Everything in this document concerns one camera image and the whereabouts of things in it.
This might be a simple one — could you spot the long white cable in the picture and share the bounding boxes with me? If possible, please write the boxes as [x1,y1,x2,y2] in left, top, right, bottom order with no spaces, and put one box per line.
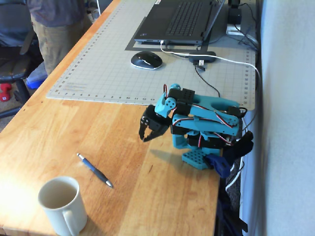
[160,40,262,116]

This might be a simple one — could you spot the white ceramic mug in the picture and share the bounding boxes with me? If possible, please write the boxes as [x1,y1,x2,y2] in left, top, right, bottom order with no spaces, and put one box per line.
[37,176,88,236]

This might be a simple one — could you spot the red dumbbell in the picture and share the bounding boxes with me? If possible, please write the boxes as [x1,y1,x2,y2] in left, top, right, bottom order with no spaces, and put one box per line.
[0,83,13,102]

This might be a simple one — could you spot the black office chair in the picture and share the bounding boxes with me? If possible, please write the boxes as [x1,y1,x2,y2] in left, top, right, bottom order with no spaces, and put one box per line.
[0,0,45,119]

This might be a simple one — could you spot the black power adapter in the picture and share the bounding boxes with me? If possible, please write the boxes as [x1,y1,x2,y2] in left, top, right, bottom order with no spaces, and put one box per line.
[227,6,243,25]

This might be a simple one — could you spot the black cable bundle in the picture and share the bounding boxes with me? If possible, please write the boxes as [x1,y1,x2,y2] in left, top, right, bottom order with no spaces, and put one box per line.
[235,0,260,52]

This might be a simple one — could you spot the short white cable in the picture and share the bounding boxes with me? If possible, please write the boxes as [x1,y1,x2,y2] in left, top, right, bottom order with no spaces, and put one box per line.
[225,157,245,190]

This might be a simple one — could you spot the blue pen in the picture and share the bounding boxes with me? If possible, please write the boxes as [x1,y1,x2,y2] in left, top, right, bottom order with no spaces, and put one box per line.
[76,152,114,189]

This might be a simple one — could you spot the dark grey laptop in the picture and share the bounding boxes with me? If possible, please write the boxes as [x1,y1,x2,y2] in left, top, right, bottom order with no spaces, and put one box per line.
[134,0,226,46]

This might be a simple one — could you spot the blue plastic box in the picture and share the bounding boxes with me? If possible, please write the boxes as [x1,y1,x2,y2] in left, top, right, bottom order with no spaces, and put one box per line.
[25,61,48,90]

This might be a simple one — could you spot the black usb hub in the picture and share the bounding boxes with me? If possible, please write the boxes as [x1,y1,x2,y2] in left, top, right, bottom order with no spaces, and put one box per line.
[188,51,217,64]

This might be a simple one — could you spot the blue table clamp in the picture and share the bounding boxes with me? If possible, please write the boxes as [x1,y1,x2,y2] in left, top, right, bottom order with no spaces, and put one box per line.
[205,154,232,178]

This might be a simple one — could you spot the thin black cable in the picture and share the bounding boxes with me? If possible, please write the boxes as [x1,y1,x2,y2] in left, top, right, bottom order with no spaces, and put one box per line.
[193,59,221,98]

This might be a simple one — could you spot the grey cutting mat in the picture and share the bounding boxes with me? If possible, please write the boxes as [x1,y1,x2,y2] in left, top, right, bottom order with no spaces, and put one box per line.
[46,0,257,112]

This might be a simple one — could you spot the silver stand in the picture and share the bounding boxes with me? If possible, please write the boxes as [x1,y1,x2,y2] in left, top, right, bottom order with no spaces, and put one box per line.
[225,23,245,35]

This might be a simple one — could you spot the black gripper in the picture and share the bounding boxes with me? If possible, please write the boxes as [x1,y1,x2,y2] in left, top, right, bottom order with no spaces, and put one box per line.
[138,104,171,143]

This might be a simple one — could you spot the person in khaki trousers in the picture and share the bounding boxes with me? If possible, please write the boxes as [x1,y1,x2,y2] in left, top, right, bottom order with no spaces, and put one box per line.
[26,0,93,76]

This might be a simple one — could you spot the black computer mouse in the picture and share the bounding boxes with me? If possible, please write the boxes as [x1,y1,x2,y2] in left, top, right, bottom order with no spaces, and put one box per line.
[130,51,164,70]

